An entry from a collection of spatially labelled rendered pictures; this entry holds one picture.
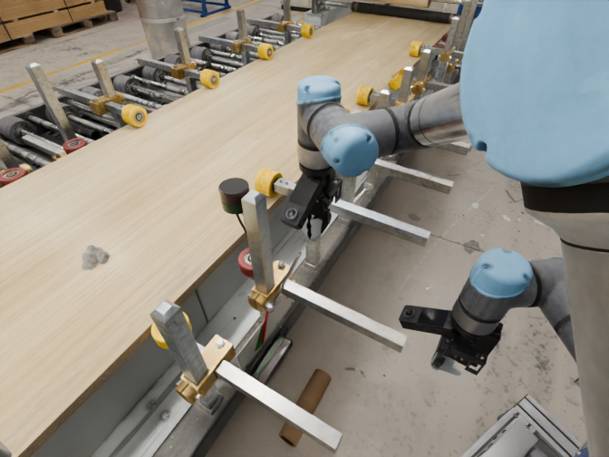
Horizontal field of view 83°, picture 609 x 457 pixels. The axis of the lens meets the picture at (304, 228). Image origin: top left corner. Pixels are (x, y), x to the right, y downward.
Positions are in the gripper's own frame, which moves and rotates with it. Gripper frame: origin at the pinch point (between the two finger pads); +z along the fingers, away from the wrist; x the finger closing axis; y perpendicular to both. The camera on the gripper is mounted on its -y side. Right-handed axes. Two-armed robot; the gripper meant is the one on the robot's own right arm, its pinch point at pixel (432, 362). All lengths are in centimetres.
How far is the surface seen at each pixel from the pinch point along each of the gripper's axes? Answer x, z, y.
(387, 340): -1.8, -2.7, -10.5
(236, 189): -5, -34, -46
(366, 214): 24.0, -13.3, -28.0
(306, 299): -1.8, -3.2, -31.6
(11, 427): -54, -7, -62
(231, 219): 9, -7, -63
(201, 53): 130, -1, -188
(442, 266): 110, 83, -3
